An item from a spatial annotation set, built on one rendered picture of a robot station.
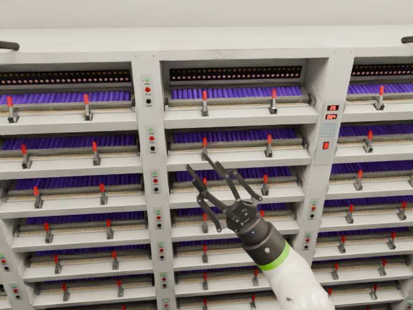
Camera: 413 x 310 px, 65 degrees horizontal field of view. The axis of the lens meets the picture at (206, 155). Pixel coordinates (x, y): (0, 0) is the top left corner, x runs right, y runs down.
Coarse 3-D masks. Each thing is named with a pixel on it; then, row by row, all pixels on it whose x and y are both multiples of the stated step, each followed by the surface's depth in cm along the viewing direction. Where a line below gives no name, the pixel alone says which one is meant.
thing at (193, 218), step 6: (276, 210) 157; (282, 210) 157; (288, 210) 157; (186, 216) 153; (192, 216) 154; (198, 216) 154; (216, 216) 154; (222, 216) 154; (264, 216) 157; (270, 216) 157; (180, 222) 152; (210, 222) 153
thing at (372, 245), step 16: (320, 240) 167; (336, 240) 169; (352, 240) 169; (368, 240) 170; (384, 240) 171; (400, 240) 170; (320, 256) 163; (336, 256) 165; (352, 256) 167; (368, 256) 169
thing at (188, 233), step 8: (288, 208) 161; (296, 208) 156; (176, 216) 156; (280, 216) 158; (288, 216) 158; (296, 216) 156; (176, 224) 153; (192, 224) 153; (280, 224) 155; (288, 224) 155; (296, 224) 155; (176, 232) 150; (184, 232) 150; (192, 232) 150; (200, 232) 150; (208, 232) 150; (216, 232) 150; (224, 232) 151; (232, 232) 151; (280, 232) 154; (288, 232) 155; (296, 232) 156; (176, 240) 151; (184, 240) 152
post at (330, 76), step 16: (336, 48) 115; (352, 48) 116; (320, 64) 124; (336, 64) 118; (352, 64) 118; (304, 80) 140; (320, 80) 124; (336, 80) 121; (320, 96) 125; (336, 96) 124; (320, 112) 126; (304, 176) 145; (320, 176) 140; (320, 192) 144; (304, 208) 148; (320, 208) 149; (304, 224) 152; (304, 256) 162
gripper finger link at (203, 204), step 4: (200, 200) 74; (200, 204) 74; (204, 204) 74; (204, 208) 74; (208, 208) 74; (208, 212) 74; (212, 212) 75; (208, 216) 75; (212, 216) 75; (212, 220) 75; (216, 220) 75; (216, 224) 75; (216, 228) 75; (220, 228) 76
